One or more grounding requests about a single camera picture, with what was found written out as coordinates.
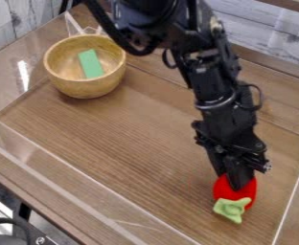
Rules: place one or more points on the wooden bowl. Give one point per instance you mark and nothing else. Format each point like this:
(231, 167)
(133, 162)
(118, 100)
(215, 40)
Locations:
(65, 70)

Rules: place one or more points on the clear acrylic tray wall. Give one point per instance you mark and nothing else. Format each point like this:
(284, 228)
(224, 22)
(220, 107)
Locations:
(110, 167)

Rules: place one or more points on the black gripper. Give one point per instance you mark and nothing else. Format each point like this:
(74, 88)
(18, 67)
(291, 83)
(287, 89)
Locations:
(236, 155)

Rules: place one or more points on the black table leg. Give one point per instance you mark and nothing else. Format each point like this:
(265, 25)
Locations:
(25, 211)

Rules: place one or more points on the red plush fruit green stem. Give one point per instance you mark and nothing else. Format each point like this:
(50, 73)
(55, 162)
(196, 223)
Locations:
(233, 202)

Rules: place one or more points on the green rectangular block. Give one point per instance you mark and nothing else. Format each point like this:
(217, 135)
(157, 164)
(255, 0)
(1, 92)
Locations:
(90, 63)

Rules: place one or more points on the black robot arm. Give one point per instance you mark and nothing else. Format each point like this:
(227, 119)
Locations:
(189, 32)

